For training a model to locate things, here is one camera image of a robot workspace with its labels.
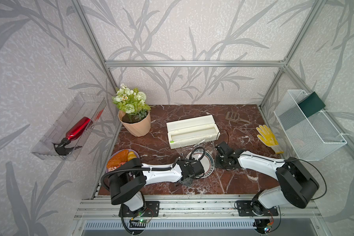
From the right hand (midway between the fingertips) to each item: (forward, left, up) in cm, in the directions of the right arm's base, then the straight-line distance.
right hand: (216, 163), depth 90 cm
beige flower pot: (+17, +49, +16) cm, 54 cm away
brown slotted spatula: (+36, -19, +2) cm, 41 cm away
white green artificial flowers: (+25, +50, +28) cm, 62 cm away
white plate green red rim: (+1, +6, 0) cm, 6 cm away
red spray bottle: (-8, +68, +35) cm, 77 cm away
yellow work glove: (+18, -39, -1) cm, 43 cm away
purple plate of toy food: (+2, +59, +4) cm, 59 cm away
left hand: (-10, +19, 0) cm, 21 cm away
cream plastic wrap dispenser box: (+20, +15, +5) cm, 26 cm away
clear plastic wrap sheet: (+10, +4, +1) cm, 11 cm away
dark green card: (+17, -47, +33) cm, 60 cm away
